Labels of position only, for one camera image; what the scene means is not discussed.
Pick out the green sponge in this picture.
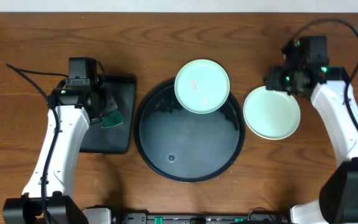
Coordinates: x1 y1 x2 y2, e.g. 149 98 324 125
101 110 124 128

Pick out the light green plate front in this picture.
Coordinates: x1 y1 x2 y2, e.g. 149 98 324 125
243 86 301 123

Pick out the light green plate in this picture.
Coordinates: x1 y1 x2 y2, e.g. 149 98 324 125
243 86 301 123
174 59 231 114

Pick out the yellow plate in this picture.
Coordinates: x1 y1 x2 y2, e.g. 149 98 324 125
246 120 300 140

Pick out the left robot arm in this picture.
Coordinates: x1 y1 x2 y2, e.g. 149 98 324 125
2 57 116 223

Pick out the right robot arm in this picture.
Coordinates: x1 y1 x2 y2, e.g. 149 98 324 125
265 35 358 223

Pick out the black rectangular tray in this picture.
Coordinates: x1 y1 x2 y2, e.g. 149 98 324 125
80 76 136 154

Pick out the round black tray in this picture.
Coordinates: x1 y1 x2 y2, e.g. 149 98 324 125
134 80 246 183

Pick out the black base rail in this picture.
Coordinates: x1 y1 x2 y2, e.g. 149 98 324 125
85 205 291 224

